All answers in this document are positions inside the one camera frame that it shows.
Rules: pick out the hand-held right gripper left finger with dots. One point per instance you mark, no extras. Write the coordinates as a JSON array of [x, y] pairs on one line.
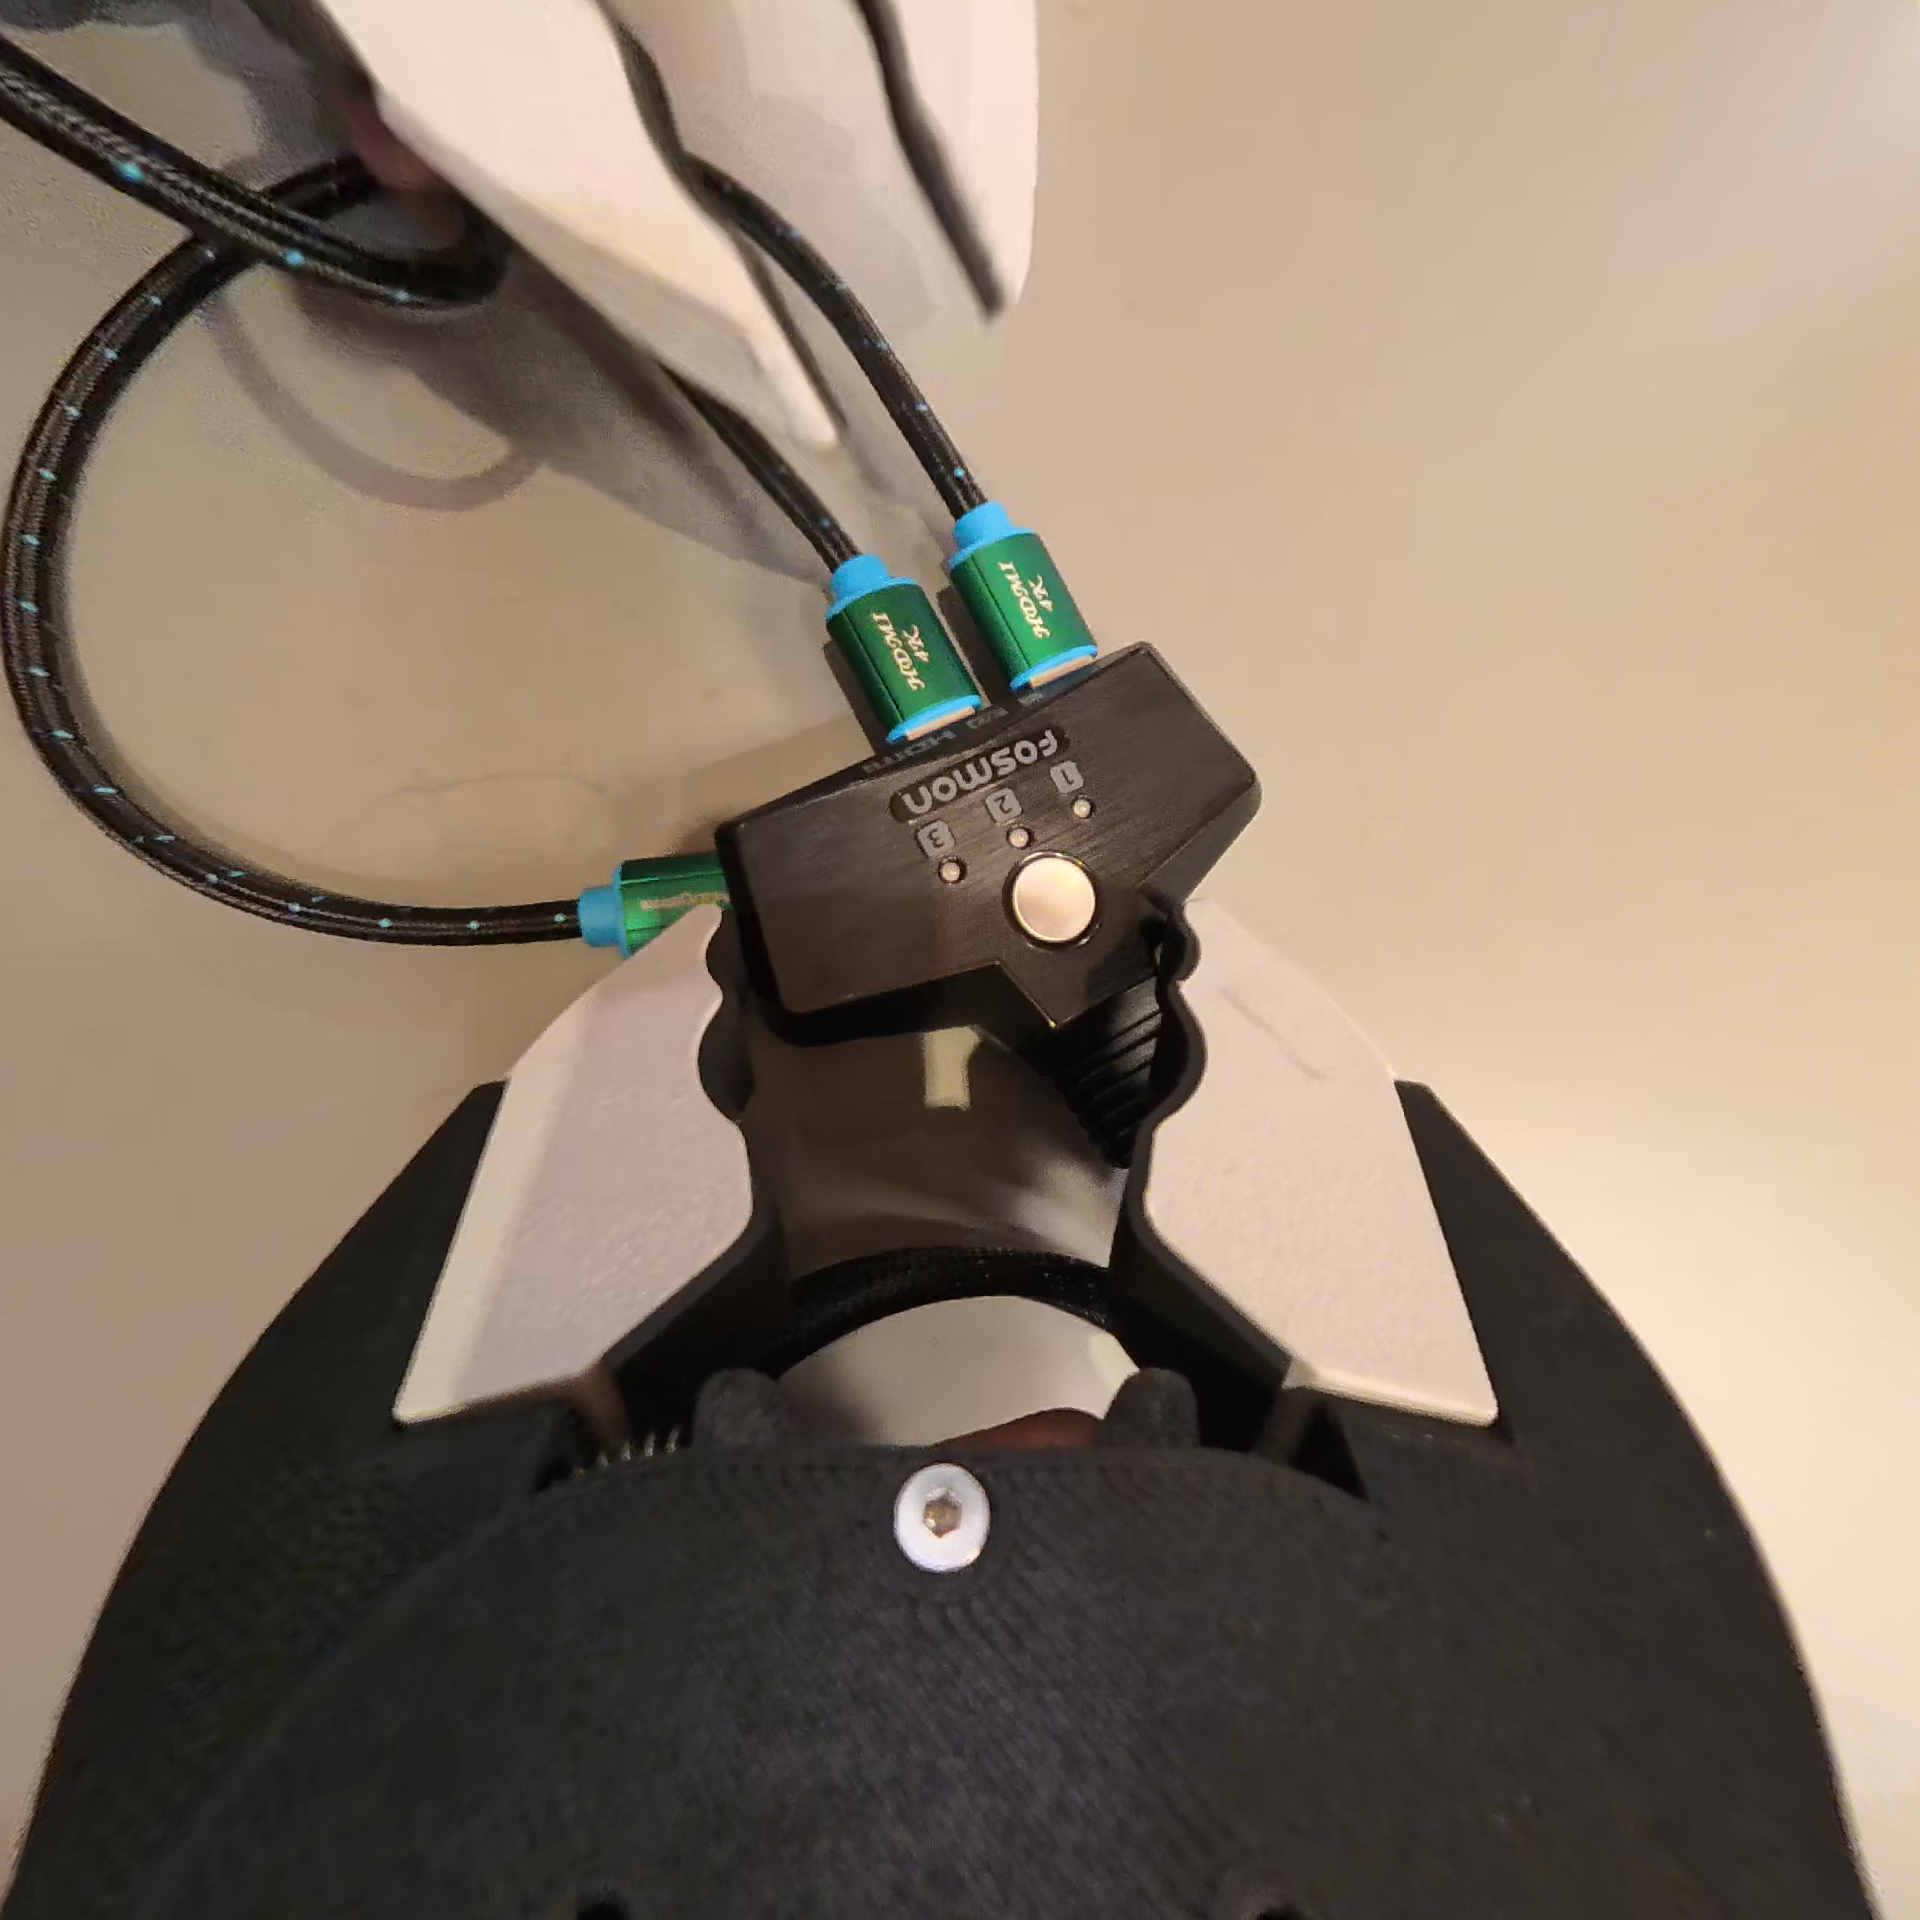
[[587, 1185]]

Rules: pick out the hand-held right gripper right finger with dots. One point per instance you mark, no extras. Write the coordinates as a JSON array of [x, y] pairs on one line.
[[1307, 1171]]

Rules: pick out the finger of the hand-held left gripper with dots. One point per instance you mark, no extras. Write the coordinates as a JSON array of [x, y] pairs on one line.
[[990, 135], [556, 182]]

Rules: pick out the black video switch box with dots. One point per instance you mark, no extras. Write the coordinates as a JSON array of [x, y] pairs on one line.
[[902, 900]]

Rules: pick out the person's left hand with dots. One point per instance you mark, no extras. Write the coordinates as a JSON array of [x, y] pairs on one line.
[[407, 171]]

